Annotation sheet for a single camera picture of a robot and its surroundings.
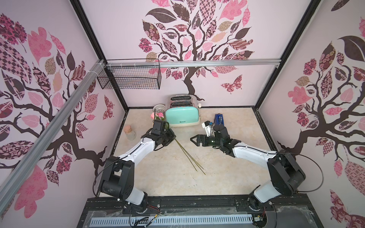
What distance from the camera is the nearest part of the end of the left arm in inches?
25.8

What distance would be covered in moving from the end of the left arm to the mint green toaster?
226 mm

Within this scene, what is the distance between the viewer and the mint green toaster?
99 centimetres

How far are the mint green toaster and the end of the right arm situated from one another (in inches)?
10.7

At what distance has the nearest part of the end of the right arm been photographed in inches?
25.9
